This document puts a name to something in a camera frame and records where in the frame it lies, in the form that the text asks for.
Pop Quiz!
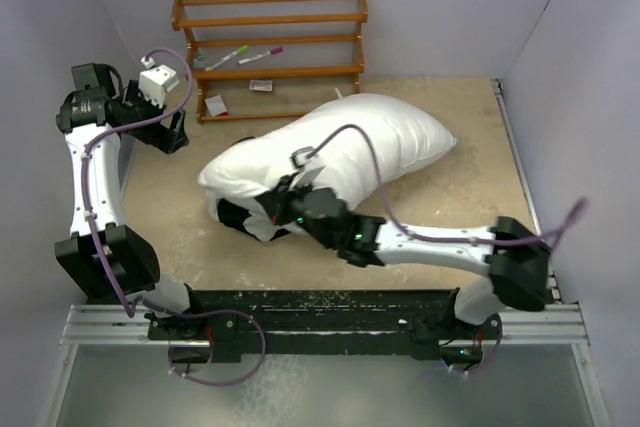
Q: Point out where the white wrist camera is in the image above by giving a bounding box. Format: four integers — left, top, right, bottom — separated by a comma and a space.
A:
138, 57, 179, 108
290, 146, 325, 187

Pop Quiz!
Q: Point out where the red white card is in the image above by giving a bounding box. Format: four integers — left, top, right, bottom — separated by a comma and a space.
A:
205, 95, 228, 117

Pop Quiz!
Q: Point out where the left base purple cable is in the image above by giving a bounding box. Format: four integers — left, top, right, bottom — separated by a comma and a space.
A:
167, 309, 267, 387

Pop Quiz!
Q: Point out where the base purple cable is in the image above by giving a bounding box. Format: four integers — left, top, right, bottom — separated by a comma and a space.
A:
167, 309, 267, 387
447, 314, 504, 379

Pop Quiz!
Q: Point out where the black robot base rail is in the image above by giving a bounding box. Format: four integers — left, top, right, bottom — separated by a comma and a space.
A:
146, 290, 502, 364

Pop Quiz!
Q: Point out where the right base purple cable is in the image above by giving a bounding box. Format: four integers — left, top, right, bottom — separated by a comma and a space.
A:
447, 314, 504, 379

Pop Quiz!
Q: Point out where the green cap marker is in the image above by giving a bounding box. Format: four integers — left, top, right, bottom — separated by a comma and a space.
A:
204, 44, 249, 71

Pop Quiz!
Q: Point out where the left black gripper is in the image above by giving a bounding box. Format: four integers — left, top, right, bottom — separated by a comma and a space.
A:
120, 81, 188, 154

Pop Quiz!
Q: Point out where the pink cap marker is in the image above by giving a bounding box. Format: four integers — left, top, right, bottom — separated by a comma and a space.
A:
237, 46, 284, 66

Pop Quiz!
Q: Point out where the white pillow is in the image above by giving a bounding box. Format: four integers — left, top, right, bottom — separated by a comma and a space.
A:
197, 91, 457, 243

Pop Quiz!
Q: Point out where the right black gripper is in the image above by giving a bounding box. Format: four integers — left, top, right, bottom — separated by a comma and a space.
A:
258, 169, 337, 247

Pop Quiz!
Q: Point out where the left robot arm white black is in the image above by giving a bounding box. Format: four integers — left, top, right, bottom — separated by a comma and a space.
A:
55, 57, 206, 339

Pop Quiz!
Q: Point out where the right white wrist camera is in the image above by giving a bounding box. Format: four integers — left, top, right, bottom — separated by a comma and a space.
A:
290, 146, 325, 187

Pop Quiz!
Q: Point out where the wooden shelf rack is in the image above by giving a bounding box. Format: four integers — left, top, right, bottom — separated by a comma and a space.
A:
171, 0, 368, 124

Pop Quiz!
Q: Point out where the small red white packet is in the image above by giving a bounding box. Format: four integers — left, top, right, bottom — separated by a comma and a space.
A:
249, 79, 273, 92

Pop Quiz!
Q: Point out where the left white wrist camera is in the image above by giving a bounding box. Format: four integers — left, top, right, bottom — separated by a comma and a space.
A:
138, 57, 179, 108

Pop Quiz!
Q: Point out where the black white checkered pillowcase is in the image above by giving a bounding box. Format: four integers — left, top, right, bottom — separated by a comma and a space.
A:
214, 136, 296, 243

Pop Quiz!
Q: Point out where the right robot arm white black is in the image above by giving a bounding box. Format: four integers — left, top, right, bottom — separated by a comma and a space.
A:
256, 176, 551, 338

